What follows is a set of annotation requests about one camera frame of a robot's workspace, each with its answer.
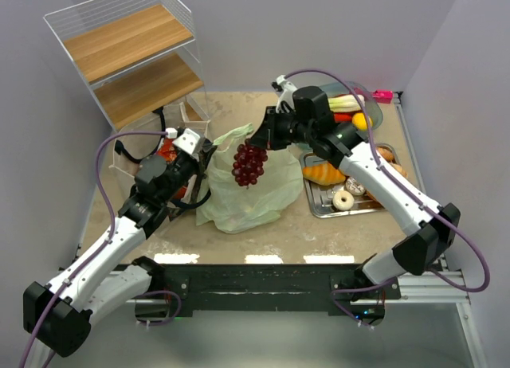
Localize red snack bag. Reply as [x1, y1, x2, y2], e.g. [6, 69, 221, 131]
[155, 139, 190, 202]

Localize purple grape bunch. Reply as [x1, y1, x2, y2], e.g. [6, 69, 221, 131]
[231, 142, 268, 187]

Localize green avocado print bag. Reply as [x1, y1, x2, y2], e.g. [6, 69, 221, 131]
[196, 123, 304, 234]

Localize beige canvas tote bag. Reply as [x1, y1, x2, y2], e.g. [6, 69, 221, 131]
[109, 102, 211, 200]

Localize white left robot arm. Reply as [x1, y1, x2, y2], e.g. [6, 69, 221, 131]
[22, 131, 216, 357]

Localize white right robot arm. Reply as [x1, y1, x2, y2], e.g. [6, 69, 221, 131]
[249, 86, 460, 287]

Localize orange carrot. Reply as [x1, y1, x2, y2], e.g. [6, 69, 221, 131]
[334, 112, 353, 123]

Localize golden croissant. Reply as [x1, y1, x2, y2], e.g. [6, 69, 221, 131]
[302, 162, 347, 186]

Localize green white leek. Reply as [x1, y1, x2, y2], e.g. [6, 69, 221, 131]
[328, 95, 365, 113]

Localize yellow lemon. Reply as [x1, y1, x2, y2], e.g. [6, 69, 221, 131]
[351, 112, 373, 131]

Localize metal pastry tray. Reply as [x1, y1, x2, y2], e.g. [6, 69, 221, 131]
[300, 143, 401, 219]

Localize clear teal produce container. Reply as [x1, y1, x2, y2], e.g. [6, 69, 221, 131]
[320, 81, 383, 129]

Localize white frosted donut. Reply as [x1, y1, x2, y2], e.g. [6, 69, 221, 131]
[332, 190, 355, 211]

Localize pink plastic clip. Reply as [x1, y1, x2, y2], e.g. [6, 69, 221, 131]
[371, 90, 394, 104]

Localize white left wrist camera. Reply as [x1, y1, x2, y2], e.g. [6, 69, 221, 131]
[173, 128, 205, 156]

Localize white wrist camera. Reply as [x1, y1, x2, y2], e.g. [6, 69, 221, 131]
[271, 75, 296, 113]
[173, 128, 205, 156]

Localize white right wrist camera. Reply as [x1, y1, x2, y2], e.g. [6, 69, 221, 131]
[271, 75, 296, 113]

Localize white wire wooden shelf rack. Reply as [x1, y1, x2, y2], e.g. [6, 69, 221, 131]
[44, 0, 209, 130]

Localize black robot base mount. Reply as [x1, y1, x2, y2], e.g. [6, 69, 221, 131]
[118, 260, 402, 319]

